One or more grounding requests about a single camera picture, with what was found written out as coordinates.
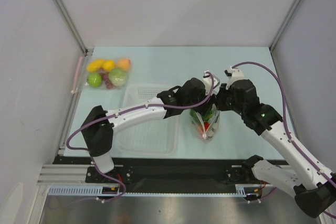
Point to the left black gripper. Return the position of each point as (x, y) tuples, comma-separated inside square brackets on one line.
[(205, 107)]

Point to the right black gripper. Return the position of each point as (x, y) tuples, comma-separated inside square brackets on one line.
[(222, 99)]

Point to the clear zip top bag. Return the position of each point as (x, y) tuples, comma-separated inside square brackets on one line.
[(213, 125)]

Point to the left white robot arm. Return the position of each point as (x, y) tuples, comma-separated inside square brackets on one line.
[(100, 125)]

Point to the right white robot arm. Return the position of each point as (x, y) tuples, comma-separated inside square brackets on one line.
[(310, 183)]

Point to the fake green lettuce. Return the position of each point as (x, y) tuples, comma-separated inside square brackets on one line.
[(197, 118)]

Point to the fake red orange pepper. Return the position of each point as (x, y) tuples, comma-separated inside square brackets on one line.
[(202, 127)]

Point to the orange fake peach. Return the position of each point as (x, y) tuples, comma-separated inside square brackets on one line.
[(124, 64)]

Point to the pale green fake cabbage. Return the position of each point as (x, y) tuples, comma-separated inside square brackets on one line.
[(118, 77)]

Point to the zip bag of fake fruit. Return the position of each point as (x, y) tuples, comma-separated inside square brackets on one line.
[(80, 78)]

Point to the fake red grapes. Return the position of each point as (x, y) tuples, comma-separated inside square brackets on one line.
[(105, 79)]

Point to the yellow fake lemon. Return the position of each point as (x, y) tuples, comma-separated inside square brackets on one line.
[(108, 65)]

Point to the green fake apple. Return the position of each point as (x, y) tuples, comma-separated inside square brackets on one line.
[(94, 79)]

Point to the yellow fake mango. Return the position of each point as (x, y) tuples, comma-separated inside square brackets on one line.
[(95, 65)]

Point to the white perforated plastic basket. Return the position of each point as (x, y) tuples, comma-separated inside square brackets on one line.
[(153, 138)]

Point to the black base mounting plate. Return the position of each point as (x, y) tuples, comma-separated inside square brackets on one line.
[(163, 173)]

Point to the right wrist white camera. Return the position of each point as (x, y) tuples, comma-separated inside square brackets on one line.
[(233, 75)]

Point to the wrist white camera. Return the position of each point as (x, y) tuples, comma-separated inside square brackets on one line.
[(210, 82), (233, 75)]

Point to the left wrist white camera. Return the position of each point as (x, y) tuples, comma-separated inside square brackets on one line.
[(210, 82)]

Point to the white slotted cable duct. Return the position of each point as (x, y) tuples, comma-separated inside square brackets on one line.
[(107, 191)]

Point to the right aluminium frame post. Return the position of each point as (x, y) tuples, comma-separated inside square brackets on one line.
[(285, 23)]

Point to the aluminium frame post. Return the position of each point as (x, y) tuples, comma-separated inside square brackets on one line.
[(285, 23), (70, 25)]

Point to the left aluminium frame post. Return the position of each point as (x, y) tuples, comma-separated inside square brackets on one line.
[(70, 25)]

